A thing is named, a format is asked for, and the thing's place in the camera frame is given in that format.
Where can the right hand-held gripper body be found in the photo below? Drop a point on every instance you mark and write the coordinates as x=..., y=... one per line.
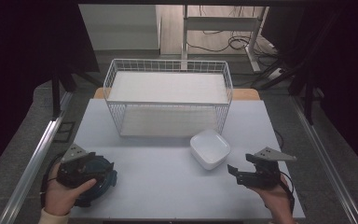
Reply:
x=267, y=175

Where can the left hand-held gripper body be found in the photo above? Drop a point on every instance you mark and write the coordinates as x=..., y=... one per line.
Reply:
x=74, y=169

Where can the dark round lid with blue clips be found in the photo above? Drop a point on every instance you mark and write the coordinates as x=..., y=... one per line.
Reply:
x=104, y=183

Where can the white square bowl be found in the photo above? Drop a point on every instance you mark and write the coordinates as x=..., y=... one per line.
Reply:
x=209, y=149

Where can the person's right hand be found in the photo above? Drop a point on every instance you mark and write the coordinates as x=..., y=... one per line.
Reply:
x=276, y=199

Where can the person's left hand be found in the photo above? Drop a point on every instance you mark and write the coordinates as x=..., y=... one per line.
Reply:
x=59, y=197

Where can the wooden table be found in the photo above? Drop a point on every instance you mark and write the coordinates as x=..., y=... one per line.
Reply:
x=245, y=94

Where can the white power strip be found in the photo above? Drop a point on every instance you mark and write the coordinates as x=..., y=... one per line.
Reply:
x=275, y=73

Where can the black curtain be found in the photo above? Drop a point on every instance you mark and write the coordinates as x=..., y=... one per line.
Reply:
x=345, y=62
x=21, y=62

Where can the white cabinet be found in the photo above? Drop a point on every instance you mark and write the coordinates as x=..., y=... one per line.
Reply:
x=121, y=28

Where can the aluminium rail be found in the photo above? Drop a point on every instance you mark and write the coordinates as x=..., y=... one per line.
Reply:
x=35, y=158
x=326, y=158

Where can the black stand post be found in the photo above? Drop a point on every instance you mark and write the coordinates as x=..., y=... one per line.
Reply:
x=56, y=96
x=308, y=99

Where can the white desk frame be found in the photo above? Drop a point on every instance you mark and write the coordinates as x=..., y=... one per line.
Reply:
x=220, y=23

